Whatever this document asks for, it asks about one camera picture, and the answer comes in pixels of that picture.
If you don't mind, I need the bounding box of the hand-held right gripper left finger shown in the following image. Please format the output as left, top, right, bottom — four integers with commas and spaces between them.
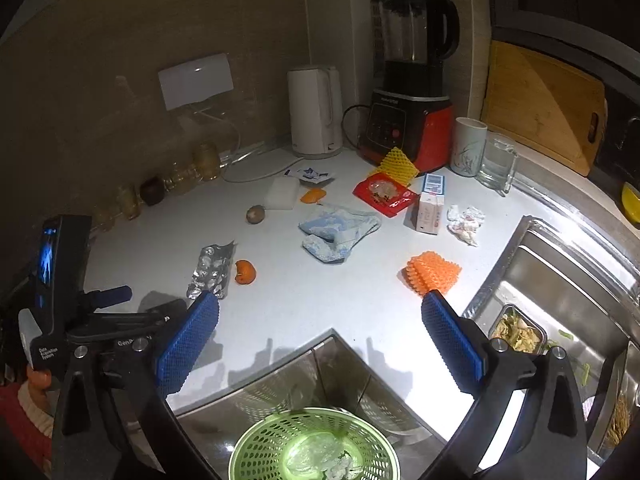
52, 291, 221, 480

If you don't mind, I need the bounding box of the wooden cutting board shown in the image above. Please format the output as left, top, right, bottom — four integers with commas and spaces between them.
481, 40, 608, 177

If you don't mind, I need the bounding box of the silver foil wrapper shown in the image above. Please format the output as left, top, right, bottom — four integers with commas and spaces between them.
186, 241, 237, 301

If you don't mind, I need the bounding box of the orange foam fruit net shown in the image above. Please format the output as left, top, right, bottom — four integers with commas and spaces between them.
401, 251, 462, 297

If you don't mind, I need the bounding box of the blue and white plastic bag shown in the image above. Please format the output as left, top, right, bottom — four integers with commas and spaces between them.
298, 203, 383, 264

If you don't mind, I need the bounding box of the dark glass jar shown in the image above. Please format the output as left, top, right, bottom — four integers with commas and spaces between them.
140, 176, 167, 206

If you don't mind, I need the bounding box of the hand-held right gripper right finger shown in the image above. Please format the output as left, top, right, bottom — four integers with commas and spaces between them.
421, 290, 588, 480

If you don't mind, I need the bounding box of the person's left hand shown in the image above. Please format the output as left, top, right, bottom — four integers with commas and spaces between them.
26, 367, 53, 397

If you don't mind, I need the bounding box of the black and red blender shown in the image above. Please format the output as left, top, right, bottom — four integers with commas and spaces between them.
361, 0, 461, 173

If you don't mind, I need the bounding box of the white wall socket box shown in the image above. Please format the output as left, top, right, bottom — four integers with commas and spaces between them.
158, 52, 234, 111

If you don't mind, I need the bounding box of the yellow bowl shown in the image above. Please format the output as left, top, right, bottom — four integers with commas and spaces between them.
621, 182, 640, 226

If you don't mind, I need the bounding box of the crumpled white tissue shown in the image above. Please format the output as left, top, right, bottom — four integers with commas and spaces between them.
446, 204, 486, 247

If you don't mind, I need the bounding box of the metal tray with food scraps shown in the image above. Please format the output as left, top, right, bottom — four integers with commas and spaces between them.
487, 304, 547, 357

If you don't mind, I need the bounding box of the white sponge block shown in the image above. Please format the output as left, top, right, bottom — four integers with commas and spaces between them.
263, 177, 301, 209

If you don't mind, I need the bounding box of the black power cable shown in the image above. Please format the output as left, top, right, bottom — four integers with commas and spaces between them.
341, 104, 373, 148

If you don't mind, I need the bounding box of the yellow foam fruit net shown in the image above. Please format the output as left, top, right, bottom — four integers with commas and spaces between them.
369, 146, 420, 184

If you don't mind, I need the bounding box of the blue and white sachet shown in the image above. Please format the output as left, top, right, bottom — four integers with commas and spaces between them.
285, 165, 336, 186

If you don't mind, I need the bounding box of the white power cable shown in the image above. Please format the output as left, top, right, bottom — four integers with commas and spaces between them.
180, 102, 301, 184

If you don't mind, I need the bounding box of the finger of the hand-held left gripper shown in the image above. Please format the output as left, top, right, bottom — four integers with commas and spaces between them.
140, 298, 189, 332
82, 285, 134, 311

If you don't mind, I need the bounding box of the person's left forearm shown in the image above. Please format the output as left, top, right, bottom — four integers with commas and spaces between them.
0, 382, 56, 480

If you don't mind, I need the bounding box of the small white drink carton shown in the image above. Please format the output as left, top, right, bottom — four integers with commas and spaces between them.
414, 172, 446, 237

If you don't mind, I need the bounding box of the stainless steel sink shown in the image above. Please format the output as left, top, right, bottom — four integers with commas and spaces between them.
461, 215, 640, 461

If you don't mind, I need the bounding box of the green plastic basket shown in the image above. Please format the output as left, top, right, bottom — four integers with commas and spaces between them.
228, 407, 401, 480

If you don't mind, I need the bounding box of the white printed cup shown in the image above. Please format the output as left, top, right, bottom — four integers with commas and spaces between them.
450, 117, 489, 177

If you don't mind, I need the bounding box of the yellowish glass jar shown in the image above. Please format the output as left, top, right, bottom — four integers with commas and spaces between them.
192, 141, 222, 182
115, 183, 142, 221
165, 161, 199, 196

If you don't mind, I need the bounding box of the grey cabinet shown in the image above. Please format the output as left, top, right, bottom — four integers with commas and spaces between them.
172, 329, 473, 480

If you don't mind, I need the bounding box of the red snack wrapper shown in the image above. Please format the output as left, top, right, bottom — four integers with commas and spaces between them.
352, 172, 420, 218

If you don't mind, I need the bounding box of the white electric kettle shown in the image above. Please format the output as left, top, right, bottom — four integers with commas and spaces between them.
286, 65, 344, 157

